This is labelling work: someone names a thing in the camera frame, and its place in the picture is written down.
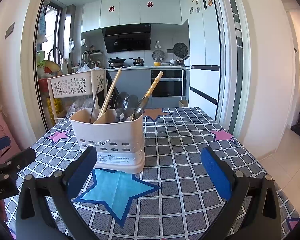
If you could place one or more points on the small cooking pot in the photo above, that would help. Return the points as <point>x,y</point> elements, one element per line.
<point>181,62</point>

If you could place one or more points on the white wall cabinets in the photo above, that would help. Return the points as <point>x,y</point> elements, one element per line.
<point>130,12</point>

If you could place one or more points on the group of fridge magnets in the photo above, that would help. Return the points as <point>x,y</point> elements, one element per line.
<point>197,1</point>

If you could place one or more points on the round metal steamer rack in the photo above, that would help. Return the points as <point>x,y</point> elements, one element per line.
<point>158,55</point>

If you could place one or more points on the grey wall switch plate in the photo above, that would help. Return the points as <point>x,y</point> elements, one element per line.
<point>9,30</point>

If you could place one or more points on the hanging clear plastic bag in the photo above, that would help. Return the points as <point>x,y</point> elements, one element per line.
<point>71,45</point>

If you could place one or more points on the checked star print tablecloth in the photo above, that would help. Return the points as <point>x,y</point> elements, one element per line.
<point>180,160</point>

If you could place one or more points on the white plastic bag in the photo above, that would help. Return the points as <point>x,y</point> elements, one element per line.
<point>86,68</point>

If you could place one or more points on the white plastic utensil holder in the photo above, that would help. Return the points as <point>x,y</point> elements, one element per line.
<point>120,135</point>

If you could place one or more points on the yellow oil bottle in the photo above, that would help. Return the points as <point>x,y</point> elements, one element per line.
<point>55,107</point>

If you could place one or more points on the steel pot with lid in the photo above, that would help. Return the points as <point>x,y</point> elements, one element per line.
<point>137,61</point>

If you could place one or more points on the black frying pan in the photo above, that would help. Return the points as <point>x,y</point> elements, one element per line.
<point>116,61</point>

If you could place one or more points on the black chopstick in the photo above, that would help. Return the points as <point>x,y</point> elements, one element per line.
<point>94,102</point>

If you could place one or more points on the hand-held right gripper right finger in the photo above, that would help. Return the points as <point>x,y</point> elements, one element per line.
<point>216,175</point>

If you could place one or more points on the hanging pale blue bag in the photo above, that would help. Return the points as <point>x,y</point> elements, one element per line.
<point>42,26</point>

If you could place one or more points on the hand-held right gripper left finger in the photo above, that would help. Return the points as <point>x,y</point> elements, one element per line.
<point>81,175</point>

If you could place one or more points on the round black grill rack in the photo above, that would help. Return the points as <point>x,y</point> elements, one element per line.
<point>180,49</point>

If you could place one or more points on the small cardboard box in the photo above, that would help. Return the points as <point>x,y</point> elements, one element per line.
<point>183,103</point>

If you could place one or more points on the metal countertop rack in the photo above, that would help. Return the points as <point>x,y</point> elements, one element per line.
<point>92,58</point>

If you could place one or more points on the black built-in oven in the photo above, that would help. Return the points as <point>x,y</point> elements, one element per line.
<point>166,83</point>

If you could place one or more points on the black range hood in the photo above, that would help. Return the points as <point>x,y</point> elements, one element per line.
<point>127,38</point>

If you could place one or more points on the green plastic basin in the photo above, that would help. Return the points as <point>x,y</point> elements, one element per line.
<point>46,65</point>

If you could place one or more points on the pink cardboard box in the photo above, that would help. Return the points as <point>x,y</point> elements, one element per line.
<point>1,127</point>

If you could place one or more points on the red paper decoration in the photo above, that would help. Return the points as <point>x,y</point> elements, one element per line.
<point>149,4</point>
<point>112,8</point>

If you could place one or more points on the white perforated trolley basket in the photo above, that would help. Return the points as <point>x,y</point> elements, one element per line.
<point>72,85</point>

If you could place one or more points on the white refrigerator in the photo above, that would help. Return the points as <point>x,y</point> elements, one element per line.
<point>205,42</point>

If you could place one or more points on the curved kitchen faucet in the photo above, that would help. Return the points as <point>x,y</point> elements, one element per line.
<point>53,50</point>

